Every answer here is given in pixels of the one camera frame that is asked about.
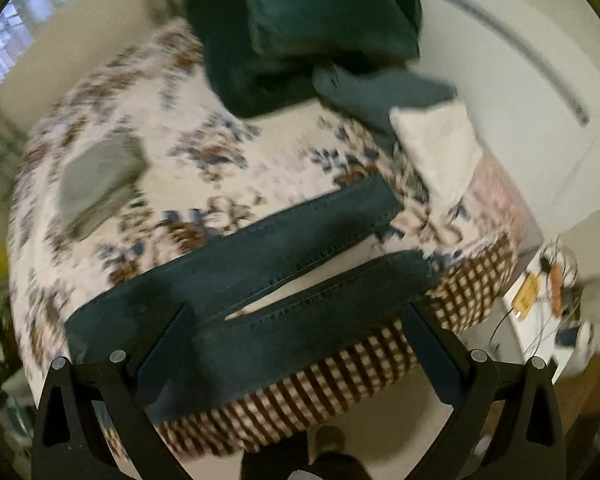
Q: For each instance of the grey-blue cloth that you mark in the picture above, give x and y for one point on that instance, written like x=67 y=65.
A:
x=369 y=98

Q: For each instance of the white bedside table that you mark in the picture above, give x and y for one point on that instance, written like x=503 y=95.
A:
x=539 y=316

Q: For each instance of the folded grey garment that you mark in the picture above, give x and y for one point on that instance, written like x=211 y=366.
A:
x=96 y=184

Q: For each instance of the dark blue denim jeans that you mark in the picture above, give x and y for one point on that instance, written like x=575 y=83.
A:
x=207 y=351

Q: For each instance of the white pillow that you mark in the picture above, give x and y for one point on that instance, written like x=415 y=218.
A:
x=441 y=143

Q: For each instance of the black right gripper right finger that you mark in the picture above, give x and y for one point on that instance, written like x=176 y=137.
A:
x=527 y=442

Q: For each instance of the white headboard with grey stripe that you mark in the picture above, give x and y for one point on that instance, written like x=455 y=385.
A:
x=533 y=95

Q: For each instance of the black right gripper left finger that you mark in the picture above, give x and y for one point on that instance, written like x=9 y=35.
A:
x=68 y=441

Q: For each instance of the dark green plush blanket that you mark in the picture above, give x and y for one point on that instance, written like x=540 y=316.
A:
x=260 y=55

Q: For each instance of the floral bedspread on bed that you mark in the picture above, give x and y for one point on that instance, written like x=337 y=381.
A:
x=212 y=174

